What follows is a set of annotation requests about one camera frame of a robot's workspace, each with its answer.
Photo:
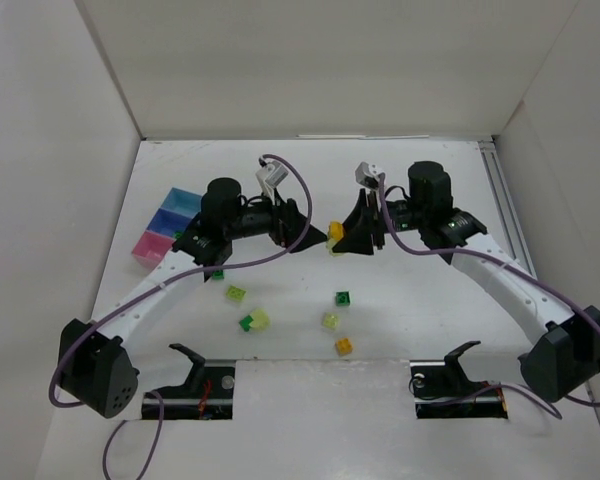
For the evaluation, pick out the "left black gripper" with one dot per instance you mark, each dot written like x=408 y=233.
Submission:
x=284 y=226

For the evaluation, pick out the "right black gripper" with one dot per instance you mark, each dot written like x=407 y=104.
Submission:
x=373 y=225

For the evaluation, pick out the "pale green curved lego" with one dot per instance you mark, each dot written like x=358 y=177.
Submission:
x=330 y=244

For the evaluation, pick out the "yellow curved lego brick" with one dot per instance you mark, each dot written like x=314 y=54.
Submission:
x=336 y=231

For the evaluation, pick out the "dark green square lego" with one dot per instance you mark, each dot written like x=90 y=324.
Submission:
x=342 y=299

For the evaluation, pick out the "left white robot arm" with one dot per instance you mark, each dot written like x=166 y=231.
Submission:
x=94 y=367

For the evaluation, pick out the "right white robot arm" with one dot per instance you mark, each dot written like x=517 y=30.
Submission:
x=564 y=338

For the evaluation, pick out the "pale yellow-green square lego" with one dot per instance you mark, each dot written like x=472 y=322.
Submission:
x=330 y=321

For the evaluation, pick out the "lime green flat lego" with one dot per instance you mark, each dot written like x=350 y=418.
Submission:
x=235 y=294

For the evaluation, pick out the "green and pale lego pair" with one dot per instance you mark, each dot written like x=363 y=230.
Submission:
x=256 y=320

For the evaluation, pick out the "small dark green lego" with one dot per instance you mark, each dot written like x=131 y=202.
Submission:
x=218 y=274

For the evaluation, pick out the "small orange lego brick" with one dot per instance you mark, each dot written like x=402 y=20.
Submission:
x=343 y=346

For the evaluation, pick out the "pink blue sorting container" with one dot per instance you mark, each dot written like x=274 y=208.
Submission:
x=177 y=210

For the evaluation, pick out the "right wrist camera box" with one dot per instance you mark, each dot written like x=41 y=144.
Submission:
x=368 y=175

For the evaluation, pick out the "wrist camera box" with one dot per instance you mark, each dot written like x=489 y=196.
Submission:
x=271 y=173
x=368 y=175

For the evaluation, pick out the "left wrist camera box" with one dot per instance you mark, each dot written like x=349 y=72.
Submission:
x=271 y=173

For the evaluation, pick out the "aluminium rail right side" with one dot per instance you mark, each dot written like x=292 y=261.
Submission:
x=513 y=232

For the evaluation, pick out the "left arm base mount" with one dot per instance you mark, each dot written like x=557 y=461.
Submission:
x=205 y=394

